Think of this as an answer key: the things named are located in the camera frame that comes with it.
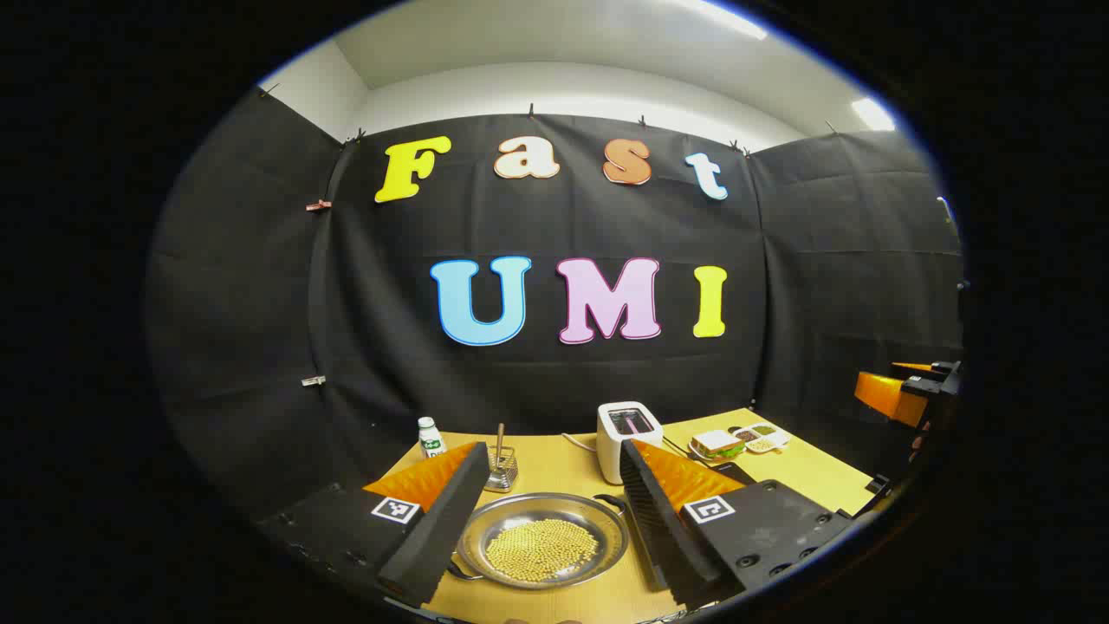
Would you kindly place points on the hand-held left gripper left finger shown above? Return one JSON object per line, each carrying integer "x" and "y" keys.
{"x": 450, "y": 511}

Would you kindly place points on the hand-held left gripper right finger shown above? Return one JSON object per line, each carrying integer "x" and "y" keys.
{"x": 651, "y": 520}

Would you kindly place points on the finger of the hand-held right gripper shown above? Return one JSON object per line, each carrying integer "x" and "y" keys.
{"x": 884, "y": 394}

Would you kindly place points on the black induction cooktop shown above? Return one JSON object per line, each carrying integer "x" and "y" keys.
{"x": 732, "y": 472}

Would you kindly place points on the white milk bottle green label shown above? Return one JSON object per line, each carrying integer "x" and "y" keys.
{"x": 431, "y": 440}

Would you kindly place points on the white toaster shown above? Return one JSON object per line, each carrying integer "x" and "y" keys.
{"x": 617, "y": 451}

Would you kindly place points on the pile of soybeans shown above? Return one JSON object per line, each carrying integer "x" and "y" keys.
{"x": 541, "y": 550}

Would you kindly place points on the white divided dish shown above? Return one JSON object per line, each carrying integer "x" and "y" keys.
{"x": 762, "y": 438}

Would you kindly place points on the black backdrop cloth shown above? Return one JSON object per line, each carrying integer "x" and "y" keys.
{"x": 563, "y": 381}

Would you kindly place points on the ceiling light panel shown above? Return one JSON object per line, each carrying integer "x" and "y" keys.
{"x": 873, "y": 113}

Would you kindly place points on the red cloth clip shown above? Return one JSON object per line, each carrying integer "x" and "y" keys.
{"x": 318, "y": 205}

